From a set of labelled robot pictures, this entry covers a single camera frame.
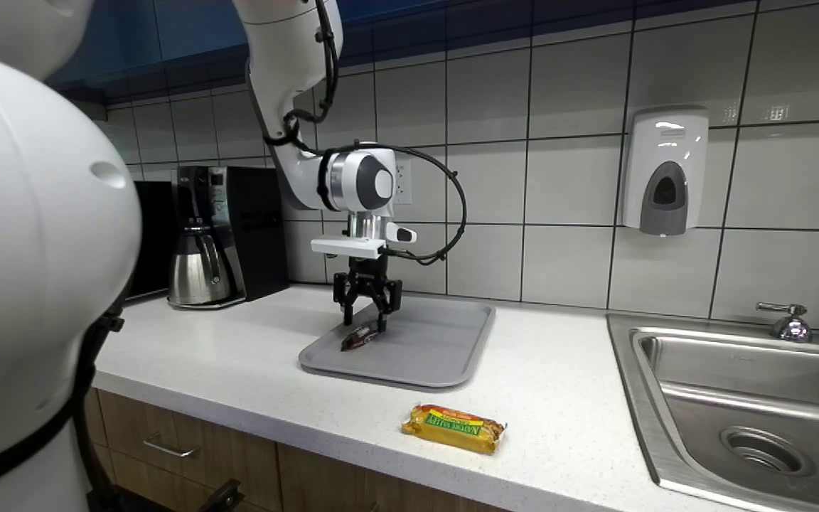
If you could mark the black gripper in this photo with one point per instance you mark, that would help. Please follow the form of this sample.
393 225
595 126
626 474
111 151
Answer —
369 274

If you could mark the dark brown snack packet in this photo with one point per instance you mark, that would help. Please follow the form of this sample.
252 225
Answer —
356 338

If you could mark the yellow orange snack packet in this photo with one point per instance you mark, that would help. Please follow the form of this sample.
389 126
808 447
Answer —
457 429

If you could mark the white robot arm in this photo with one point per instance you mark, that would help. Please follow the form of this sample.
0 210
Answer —
29 238

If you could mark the grey plastic tray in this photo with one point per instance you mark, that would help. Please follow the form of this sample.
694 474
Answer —
427 345

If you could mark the black coffee maker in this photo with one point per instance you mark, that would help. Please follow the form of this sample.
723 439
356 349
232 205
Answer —
255 228

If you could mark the steel coffee carafe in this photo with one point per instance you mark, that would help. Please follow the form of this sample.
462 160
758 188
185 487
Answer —
199 271

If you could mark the wooden lower cabinet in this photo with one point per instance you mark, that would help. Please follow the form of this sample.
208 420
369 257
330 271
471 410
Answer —
239 464

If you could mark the black microwave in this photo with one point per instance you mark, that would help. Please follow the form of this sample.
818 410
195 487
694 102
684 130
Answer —
154 238

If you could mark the blue upper cabinet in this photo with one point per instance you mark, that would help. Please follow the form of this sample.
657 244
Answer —
524 12

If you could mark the stainless steel sink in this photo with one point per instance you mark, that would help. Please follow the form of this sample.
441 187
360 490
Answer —
753 409

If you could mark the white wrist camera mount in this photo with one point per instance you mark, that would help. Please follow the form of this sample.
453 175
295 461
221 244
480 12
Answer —
353 245

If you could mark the white wall soap dispenser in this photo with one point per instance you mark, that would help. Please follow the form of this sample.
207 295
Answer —
666 171

